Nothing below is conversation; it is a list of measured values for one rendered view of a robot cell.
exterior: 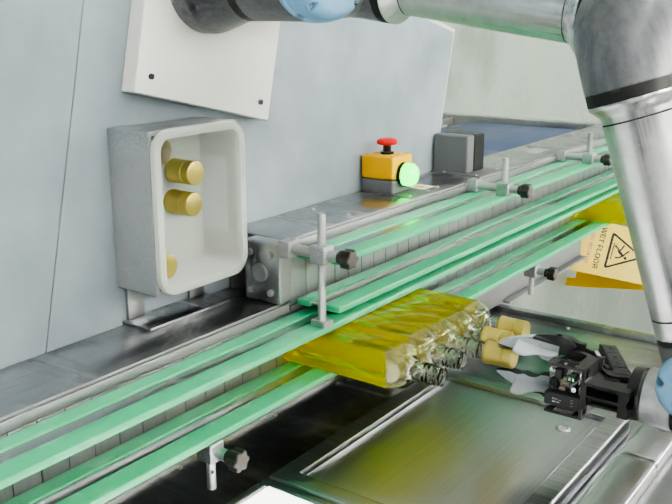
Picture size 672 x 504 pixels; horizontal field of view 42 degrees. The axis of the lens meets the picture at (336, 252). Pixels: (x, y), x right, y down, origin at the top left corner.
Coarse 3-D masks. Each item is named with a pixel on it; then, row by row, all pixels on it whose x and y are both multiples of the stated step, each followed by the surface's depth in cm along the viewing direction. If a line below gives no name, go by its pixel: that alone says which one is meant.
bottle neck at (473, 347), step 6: (456, 336) 132; (462, 336) 132; (450, 342) 132; (456, 342) 132; (462, 342) 131; (468, 342) 131; (474, 342) 130; (480, 342) 130; (462, 348) 131; (468, 348) 130; (474, 348) 130; (480, 348) 132; (468, 354) 131; (474, 354) 130; (480, 354) 131
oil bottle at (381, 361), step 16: (320, 336) 130; (336, 336) 129; (352, 336) 129; (368, 336) 129; (288, 352) 134; (304, 352) 132; (320, 352) 130; (336, 352) 128; (352, 352) 126; (368, 352) 125; (384, 352) 123; (400, 352) 124; (320, 368) 131; (336, 368) 129; (352, 368) 127; (368, 368) 125; (384, 368) 124; (400, 368) 123; (384, 384) 124; (400, 384) 124
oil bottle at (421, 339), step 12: (348, 324) 134; (360, 324) 133; (372, 324) 132; (384, 324) 132; (396, 324) 132; (408, 324) 132; (384, 336) 130; (396, 336) 129; (408, 336) 128; (420, 336) 128; (432, 336) 129; (420, 348) 127; (420, 360) 128
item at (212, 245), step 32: (192, 128) 117; (224, 128) 122; (160, 160) 114; (224, 160) 128; (160, 192) 114; (224, 192) 129; (160, 224) 115; (192, 224) 130; (224, 224) 130; (160, 256) 116; (192, 256) 131; (224, 256) 131; (160, 288) 118; (192, 288) 122
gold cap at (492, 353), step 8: (488, 344) 129; (496, 344) 128; (488, 352) 128; (496, 352) 128; (504, 352) 127; (512, 352) 127; (488, 360) 129; (496, 360) 128; (504, 360) 127; (512, 360) 127; (512, 368) 128
